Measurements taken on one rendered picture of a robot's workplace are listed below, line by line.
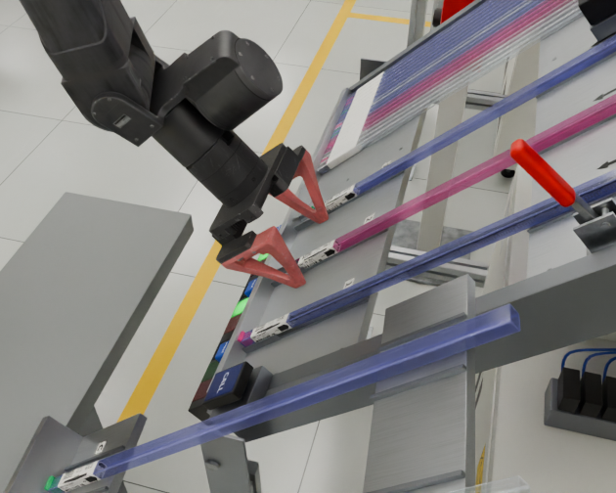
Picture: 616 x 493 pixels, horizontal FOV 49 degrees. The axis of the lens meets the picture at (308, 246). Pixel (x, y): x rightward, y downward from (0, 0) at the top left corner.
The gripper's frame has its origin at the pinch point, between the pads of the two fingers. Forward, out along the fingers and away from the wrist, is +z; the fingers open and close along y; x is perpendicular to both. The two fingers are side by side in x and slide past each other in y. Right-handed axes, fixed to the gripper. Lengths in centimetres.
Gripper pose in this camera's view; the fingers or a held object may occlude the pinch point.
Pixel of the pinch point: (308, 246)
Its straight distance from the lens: 69.9
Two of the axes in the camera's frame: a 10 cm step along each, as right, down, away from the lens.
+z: 6.6, 6.4, 3.9
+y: 2.5, -6.8, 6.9
